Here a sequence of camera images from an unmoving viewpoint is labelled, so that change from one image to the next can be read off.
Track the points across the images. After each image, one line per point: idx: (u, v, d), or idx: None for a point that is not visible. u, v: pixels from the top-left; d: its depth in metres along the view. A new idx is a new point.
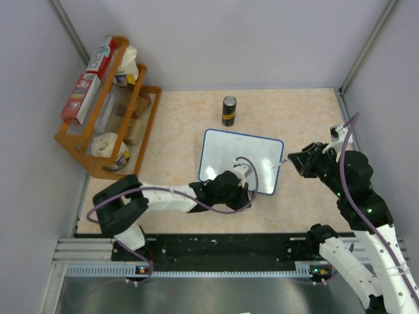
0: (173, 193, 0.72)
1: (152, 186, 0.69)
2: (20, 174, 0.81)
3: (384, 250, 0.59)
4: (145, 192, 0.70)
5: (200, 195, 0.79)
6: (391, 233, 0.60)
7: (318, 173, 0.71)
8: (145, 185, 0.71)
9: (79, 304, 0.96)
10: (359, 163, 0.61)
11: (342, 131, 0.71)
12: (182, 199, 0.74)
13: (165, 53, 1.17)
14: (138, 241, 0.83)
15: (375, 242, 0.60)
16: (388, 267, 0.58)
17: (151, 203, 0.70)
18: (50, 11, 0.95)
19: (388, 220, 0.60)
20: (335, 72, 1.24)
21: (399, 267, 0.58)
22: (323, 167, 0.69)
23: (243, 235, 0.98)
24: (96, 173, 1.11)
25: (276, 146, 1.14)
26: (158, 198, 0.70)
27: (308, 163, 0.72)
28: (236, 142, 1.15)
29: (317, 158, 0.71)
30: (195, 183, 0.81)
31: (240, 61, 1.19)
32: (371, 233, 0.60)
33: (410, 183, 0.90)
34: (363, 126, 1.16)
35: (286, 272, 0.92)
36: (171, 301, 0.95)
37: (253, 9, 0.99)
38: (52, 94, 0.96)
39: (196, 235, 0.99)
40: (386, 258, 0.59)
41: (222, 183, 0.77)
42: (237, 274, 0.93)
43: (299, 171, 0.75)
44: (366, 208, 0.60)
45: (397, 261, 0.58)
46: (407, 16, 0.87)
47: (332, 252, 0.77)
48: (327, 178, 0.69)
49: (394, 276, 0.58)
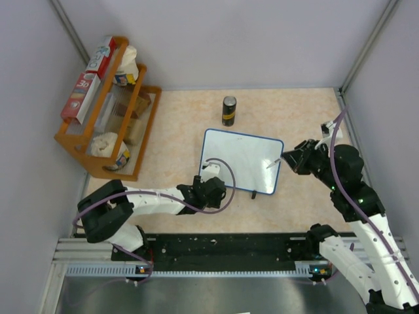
0: (160, 195, 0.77)
1: (139, 190, 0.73)
2: (20, 173, 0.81)
3: (378, 239, 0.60)
4: (130, 196, 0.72)
5: (190, 196, 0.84)
6: (385, 222, 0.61)
7: (312, 169, 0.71)
8: (129, 189, 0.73)
9: (79, 303, 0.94)
10: (350, 156, 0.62)
11: (332, 127, 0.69)
12: (169, 202, 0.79)
13: (166, 53, 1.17)
14: (136, 241, 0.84)
15: (368, 231, 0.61)
16: (383, 256, 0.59)
17: (137, 207, 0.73)
18: (50, 11, 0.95)
19: (380, 209, 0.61)
20: (335, 72, 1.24)
21: (393, 255, 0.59)
22: (316, 163, 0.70)
23: (243, 235, 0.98)
24: (97, 174, 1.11)
25: (275, 145, 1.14)
26: (145, 202, 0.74)
27: (302, 159, 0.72)
28: (236, 142, 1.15)
29: (310, 155, 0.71)
30: (184, 186, 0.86)
31: (240, 61, 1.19)
32: (364, 223, 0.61)
33: (409, 182, 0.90)
34: (363, 126, 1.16)
35: (286, 273, 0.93)
36: (171, 301, 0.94)
37: (253, 8, 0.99)
38: (52, 94, 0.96)
39: (196, 235, 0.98)
40: (380, 247, 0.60)
41: (213, 186, 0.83)
42: (237, 274, 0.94)
43: (293, 169, 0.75)
44: (357, 198, 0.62)
45: (391, 250, 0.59)
46: (407, 15, 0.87)
47: (332, 250, 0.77)
48: (321, 174, 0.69)
49: (389, 264, 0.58)
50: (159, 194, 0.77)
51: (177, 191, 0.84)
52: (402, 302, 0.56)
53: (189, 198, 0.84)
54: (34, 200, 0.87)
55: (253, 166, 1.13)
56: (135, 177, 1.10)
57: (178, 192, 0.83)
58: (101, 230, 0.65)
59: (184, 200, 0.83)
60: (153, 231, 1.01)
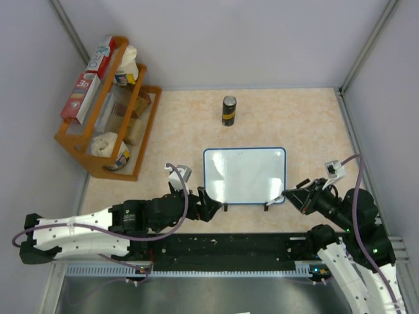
0: (72, 226, 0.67)
1: (45, 226, 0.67)
2: (19, 173, 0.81)
3: (384, 287, 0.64)
4: (38, 231, 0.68)
5: (124, 220, 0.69)
6: (392, 271, 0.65)
7: (321, 209, 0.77)
8: (42, 222, 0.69)
9: (78, 304, 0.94)
10: (364, 205, 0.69)
11: (340, 169, 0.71)
12: (88, 231, 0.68)
13: (166, 53, 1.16)
14: (119, 249, 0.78)
15: (377, 279, 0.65)
16: (386, 303, 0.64)
17: (47, 243, 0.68)
18: (50, 11, 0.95)
19: (391, 258, 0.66)
20: (335, 72, 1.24)
21: (395, 303, 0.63)
22: (327, 205, 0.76)
23: (243, 235, 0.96)
24: (96, 173, 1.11)
25: (279, 154, 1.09)
26: (54, 237, 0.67)
27: (310, 202, 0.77)
28: (237, 158, 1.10)
29: (319, 196, 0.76)
30: (119, 207, 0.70)
31: (239, 61, 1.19)
32: (374, 272, 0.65)
33: (409, 182, 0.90)
34: (364, 126, 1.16)
35: (286, 272, 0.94)
36: (171, 301, 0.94)
37: (252, 8, 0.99)
38: (52, 94, 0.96)
39: (196, 235, 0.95)
40: (385, 295, 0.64)
41: (157, 211, 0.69)
42: (237, 274, 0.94)
43: (300, 209, 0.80)
44: (371, 248, 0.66)
45: (395, 299, 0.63)
46: (406, 16, 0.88)
47: (332, 261, 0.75)
48: (333, 216, 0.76)
49: (390, 311, 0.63)
50: (71, 226, 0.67)
51: (108, 216, 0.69)
52: None
53: (124, 222, 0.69)
54: (34, 199, 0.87)
55: (260, 180, 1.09)
56: (135, 177, 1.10)
57: (105, 220, 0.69)
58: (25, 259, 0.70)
59: (110, 229, 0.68)
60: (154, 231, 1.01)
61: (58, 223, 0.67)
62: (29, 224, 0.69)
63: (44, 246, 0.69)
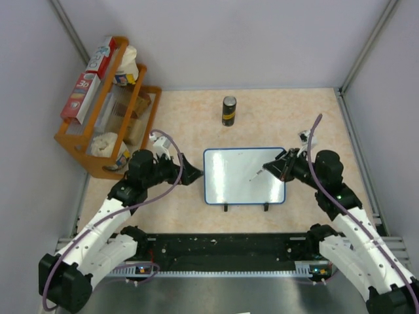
0: (95, 227, 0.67)
1: (71, 243, 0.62)
2: (19, 172, 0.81)
3: (358, 227, 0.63)
4: (69, 258, 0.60)
5: (126, 194, 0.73)
6: (363, 214, 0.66)
7: (297, 175, 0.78)
8: (63, 250, 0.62)
9: None
10: (331, 161, 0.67)
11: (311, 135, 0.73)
12: (111, 221, 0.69)
13: (167, 53, 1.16)
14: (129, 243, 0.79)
15: (349, 222, 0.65)
16: (364, 241, 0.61)
17: (84, 258, 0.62)
18: (50, 11, 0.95)
19: (357, 203, 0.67)
20: (335, 72, 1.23)
21: (374, 240, 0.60)
22: (301, 169, 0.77)
23: (243, 235, 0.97)
24: (97, 173, 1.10)
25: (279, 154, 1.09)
26: (86, 247, 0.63)
27: (287, 169, 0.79)
28: (237, 158, 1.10)
29: (294, 162, 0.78)
30: (115, 190, 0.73)
31: (240, 61, 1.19)
32: (344, 214, 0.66)
33: (409, 182, 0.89)
34: (363, 126, 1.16)
35: (286, 272, 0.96)
36: (171, 302, 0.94)
37: (252, 8, 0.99)
38: (52, 93, 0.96)
39: (196, 235, 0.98)
40: (361, 235, 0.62)
41: (137, 165, 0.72)
42: (237, 274, 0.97)
43: (279, 177, 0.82)
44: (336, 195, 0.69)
45: (370, 235, 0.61)
46: (407, 15, 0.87)
47: (331, 248, 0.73)
48: (307, 178, 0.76)
49: (370, 248, 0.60)
50: (94, 227, 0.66)
51: (114, 201, 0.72)
52: (389, 282, 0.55)
53: (127, 196, 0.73)
54: (34, 199, 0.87)
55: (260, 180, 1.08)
56: None
57: (113, 204, 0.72)
58: (71, 301, 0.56)
59: (124, 203, 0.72)
60: (153, 231, 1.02)
61: (80, 235, 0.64)
62: (50, 262, 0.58)
63: (82, 269, 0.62)
